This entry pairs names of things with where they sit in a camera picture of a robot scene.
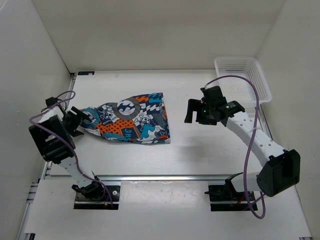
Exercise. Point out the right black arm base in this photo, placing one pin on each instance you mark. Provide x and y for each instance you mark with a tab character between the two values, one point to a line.
223	201

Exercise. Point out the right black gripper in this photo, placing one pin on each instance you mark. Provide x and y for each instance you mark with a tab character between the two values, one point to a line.
194	105

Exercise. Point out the right aluminium rail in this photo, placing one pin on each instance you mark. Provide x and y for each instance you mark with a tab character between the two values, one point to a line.
265	127

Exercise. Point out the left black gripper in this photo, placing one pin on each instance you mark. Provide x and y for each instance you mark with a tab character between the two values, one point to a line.
78	119

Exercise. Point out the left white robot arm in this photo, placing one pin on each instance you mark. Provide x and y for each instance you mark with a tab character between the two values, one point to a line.
53	136

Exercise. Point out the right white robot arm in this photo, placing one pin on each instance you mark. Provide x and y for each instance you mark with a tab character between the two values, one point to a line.
280	167

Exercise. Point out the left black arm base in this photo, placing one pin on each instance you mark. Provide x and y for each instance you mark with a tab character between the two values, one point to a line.
100	202

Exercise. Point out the white plastic basket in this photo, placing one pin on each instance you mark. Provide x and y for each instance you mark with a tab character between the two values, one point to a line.
236	89

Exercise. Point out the left aluminium rail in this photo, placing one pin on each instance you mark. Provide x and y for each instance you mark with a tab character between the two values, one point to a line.
21	235

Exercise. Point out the dark label sticker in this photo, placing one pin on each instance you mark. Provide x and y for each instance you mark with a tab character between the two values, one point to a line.
86	73

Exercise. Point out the colourful patterned shorts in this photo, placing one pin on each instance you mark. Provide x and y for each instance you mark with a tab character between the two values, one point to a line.
140	119

